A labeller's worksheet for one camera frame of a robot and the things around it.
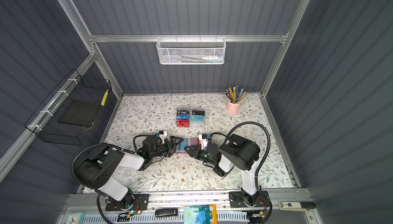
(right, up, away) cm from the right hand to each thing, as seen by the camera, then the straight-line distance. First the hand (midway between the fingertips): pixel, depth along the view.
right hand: (187, 151), depth 86 cm
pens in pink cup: (+31, +33, +19) cm, 49 cm away
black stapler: (-8, -22, -18) cm, 30 cm away
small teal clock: (-48, -25, -18) cm, 57 cm away
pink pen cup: (+30, +24, +20) cm, 43 cm away
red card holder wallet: (+2, +4, +9) cm, 10 cm away
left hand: (-3, +4, +1) cm, 5 cm away
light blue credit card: (-3, +3, +5) cm, 6 cm away
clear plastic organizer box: (-4, +19, +16) cm, 25 cm away
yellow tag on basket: (-45, +30, -3) cm, 55 cm away
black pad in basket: (-54, +22, -9) cm, 59 cm away
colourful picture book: (+7, -24, -16) cm, 30 cm away
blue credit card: (+5, +18, +13) cm, 23 cm away
